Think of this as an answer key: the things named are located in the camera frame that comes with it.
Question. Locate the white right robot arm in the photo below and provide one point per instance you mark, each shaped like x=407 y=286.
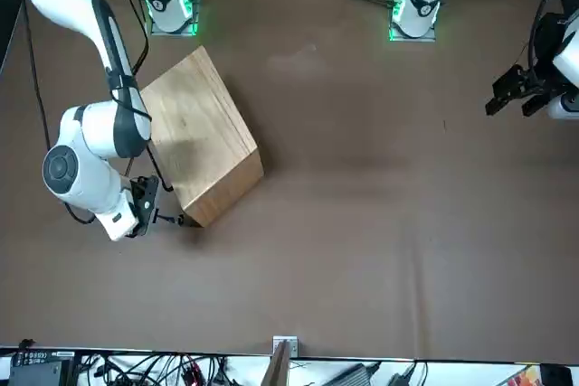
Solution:
x=90 y=133

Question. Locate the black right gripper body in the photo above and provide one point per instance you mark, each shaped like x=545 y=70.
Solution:
x=147 y=198

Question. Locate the grey power adapter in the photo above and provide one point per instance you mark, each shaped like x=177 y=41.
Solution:
x=357 y=374

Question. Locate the silver post bracket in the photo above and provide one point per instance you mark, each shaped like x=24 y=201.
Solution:
x=294 y=345

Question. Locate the camera stand post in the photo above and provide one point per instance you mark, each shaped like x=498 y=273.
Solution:
x=276 y=368

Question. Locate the black power adapter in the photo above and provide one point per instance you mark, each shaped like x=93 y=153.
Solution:
x=400 y=380

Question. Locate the colourful printed box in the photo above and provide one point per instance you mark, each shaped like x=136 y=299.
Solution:
x=527 y=377

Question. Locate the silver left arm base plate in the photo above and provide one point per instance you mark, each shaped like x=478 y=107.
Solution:
x=411 y=38

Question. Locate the wooden box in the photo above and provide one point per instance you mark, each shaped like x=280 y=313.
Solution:
x=194 y=110

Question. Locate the black block object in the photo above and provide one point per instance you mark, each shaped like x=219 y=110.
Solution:
x=556 y=374

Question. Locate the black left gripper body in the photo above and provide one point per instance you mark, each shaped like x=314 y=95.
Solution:
x=545 y=84

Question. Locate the black device with white label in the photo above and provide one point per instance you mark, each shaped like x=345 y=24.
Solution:
x=40 y=372

